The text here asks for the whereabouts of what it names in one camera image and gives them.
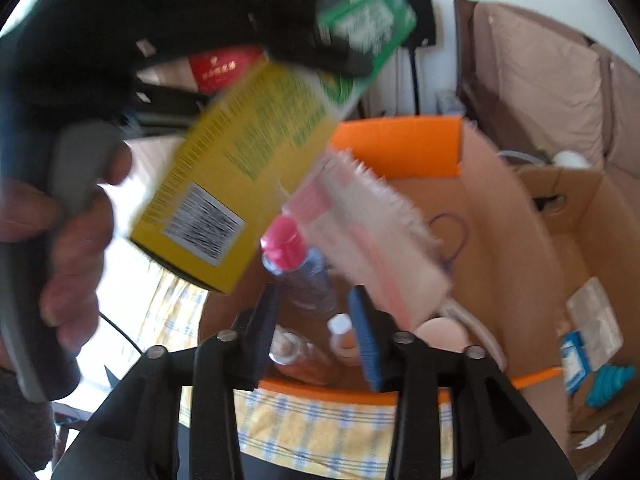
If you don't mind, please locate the peach nail polish bottle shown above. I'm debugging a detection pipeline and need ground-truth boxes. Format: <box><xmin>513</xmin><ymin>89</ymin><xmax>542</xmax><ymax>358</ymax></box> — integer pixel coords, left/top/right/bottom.
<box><xmin>327</xmin><ymin>312</ymin><xmax>362</xmax><ymax>363</ymax></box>

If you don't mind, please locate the white round object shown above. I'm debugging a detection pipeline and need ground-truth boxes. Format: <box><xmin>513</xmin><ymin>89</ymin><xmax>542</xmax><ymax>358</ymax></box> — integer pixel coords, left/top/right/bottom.
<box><xmin>552</xmin><ymin>150</ymin><xmax>590</xmax><ymax>170</ymax></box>

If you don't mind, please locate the pink cap clear bottle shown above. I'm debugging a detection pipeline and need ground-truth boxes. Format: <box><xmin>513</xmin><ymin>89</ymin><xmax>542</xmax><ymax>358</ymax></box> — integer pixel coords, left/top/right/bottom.
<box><xmin>261</xmin><ymin>214</ymin><xmax>338</xmax><ymax>313</ymax></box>

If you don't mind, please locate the yellow blue checked tablecloth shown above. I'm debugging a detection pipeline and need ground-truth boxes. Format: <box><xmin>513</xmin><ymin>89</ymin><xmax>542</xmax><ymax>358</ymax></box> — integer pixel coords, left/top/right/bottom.
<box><xmin>145</xmin><ymin>275</ymin><xmax>451</xmax><ymax>476</ymax></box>

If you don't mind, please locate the pink white cloth package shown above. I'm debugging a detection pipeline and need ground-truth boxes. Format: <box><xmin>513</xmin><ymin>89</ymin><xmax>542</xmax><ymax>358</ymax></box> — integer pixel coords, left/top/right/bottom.
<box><xmin>281</xmin><ymin>149</ymin><xmax>453</xmax><ymax>330</ymax></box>

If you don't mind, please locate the orange cardboard box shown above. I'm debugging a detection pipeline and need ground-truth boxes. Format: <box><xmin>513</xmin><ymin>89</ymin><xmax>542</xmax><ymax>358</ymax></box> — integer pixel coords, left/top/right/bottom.
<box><xmin>197</xmin><ymin>115</ymin><xmax>566</xmax><ymax>408</ymax></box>

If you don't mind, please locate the brown cardboard box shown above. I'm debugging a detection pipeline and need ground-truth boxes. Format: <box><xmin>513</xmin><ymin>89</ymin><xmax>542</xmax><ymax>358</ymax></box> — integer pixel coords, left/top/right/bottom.
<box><xmin>515</xmin><ymin>165</ymin><xmax>640</xmax><ymax>461</ymax></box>

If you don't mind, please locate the black speaker stand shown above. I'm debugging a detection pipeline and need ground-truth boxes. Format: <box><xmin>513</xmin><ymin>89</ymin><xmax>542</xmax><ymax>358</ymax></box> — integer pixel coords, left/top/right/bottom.
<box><xmin>409</xmin><ymin>47</ymin><xmax>420</xmax><ymax>116</ymax></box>

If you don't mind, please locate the white grey printed box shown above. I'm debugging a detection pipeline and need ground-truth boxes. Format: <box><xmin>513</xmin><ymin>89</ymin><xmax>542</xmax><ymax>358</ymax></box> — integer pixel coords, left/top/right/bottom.
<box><xmin>435</xmin><ymin>90</ymin><xmax>463</xmax><ymax>113</ymax></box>

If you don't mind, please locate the medium beige cushion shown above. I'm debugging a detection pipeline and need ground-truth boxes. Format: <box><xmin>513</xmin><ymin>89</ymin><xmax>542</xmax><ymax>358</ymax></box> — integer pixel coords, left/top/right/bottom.
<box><xmin>592</xmin><ymin>42</ymin><xmax>640</xmax><ymax>161</ymax></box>

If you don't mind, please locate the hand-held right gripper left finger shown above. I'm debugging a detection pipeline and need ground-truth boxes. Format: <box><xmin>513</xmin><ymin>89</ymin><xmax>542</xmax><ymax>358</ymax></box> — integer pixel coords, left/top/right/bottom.
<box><xmin>52</xmin><ymin>284</ymin><xmax>282</xmax><ymax>480</ymax></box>

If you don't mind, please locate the teal folding funnel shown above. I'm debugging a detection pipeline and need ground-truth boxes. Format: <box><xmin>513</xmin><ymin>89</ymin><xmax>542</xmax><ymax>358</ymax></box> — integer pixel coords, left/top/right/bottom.
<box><xmin>586</xmin><ymin>364</ymin><xmax>637</xmax><ymax>409</ymax></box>

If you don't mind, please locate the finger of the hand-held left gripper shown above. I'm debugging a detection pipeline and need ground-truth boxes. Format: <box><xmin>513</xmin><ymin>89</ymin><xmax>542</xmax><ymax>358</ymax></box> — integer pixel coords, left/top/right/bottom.
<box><xmin>307</xmin><ymin>22</ymin><xmax>375</xmax><ymax>80</ymax></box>

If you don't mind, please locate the large beige cushion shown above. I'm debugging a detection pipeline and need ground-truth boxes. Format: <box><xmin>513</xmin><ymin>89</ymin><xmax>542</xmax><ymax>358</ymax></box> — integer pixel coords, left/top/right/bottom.
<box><xmin>474</xmin><ymin>2</ymin><xmax>613</xmax><ymax>171</ymax></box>

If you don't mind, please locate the black cable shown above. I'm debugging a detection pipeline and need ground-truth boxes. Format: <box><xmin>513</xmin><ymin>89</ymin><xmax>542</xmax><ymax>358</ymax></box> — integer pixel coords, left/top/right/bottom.
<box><xmin>99</xmin><ymin>310</ymin><xmax>147</xmax><ymax>358</ymax></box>

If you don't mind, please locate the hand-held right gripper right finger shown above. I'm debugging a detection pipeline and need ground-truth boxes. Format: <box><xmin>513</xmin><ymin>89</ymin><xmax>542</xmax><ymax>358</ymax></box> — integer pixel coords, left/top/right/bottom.
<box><xmin>347</xmin><ymin>286</ymin><xmax>578</xmax><ymax>480</ymax></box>

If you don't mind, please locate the brown wooden sofa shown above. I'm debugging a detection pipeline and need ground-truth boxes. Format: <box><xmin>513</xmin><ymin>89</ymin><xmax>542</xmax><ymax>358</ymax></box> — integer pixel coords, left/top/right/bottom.
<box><xmin>452</xmin><ymin>0</ymin><xmax>640</xmax><ymax>171</ymax></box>

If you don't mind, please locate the clear plastic bag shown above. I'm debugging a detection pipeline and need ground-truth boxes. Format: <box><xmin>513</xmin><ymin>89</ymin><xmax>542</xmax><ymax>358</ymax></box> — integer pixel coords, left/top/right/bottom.
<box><xmin>565</xmin><ymin>276</ymin><xmax>624</xmax><ymax>356</ymax></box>

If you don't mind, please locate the white round jar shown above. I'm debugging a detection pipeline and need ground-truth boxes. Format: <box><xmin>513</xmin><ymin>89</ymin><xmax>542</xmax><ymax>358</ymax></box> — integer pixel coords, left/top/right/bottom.
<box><xmin>415</xmin><ymin>319</ymin><xmax>467</xmax><ymax>356</ymax></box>

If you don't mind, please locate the red gift bag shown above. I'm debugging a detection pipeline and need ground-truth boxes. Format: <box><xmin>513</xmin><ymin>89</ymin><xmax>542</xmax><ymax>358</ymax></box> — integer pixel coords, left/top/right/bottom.
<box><xmin>188</xmin><ymin>46</ymin><xmax>263</xmax><ymax>95</ymax></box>

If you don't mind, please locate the person's left hand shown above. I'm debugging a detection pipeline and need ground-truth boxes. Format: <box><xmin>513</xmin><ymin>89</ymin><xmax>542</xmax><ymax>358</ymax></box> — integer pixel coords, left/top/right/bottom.
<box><xmin>0</xmin><ymin>140</ymin><xmax>134</xmax><ymax>352</ymax></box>

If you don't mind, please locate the blue white packet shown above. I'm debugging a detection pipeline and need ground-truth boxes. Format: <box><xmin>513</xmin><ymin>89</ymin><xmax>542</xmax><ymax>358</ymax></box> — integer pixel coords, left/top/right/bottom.
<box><xmin>559</xmin><ymin>331</ymin><xmax>601</xmax><ymax>395</ymax></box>

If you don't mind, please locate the small clear spray bottle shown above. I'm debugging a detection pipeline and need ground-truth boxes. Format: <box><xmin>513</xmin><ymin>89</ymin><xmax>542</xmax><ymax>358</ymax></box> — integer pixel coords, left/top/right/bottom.
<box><xmin>269</xmin><ymin>327</ymin><xmax>333</xmax><ymax>387</ymax></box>

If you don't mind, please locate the green yellow carton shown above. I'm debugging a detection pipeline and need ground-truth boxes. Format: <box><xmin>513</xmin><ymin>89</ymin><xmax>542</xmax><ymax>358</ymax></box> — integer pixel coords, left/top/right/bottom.
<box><xmin>129</xmin><ymin>0</ymin><xmax>419</xmax><ymax>295</ymax></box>

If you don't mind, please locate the person's left forearm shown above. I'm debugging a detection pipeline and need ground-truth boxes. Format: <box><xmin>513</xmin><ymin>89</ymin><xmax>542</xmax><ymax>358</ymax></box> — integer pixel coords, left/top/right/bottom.
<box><xmin>0</xmin><ymin>367</ymin><xmax>57</xmax><ymax>473</ymax></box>

